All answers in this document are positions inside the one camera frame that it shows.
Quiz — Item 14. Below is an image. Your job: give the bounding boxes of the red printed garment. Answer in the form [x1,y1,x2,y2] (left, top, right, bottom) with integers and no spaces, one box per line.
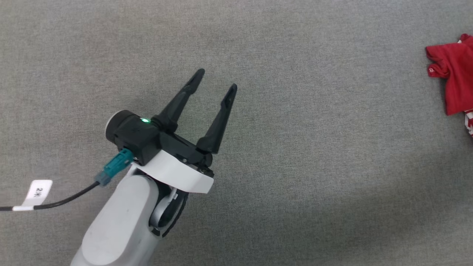
[425,33,473,138]

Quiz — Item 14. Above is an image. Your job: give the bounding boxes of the black cable with teal plug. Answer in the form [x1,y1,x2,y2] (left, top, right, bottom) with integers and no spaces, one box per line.
[0,149,135,212]

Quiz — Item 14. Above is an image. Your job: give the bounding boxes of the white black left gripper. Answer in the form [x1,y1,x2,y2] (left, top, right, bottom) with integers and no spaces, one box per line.
[131,68,238,195]

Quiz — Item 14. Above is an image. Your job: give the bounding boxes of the grey fabric sofa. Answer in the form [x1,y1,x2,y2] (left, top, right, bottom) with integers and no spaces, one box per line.
[0,0,473,266]

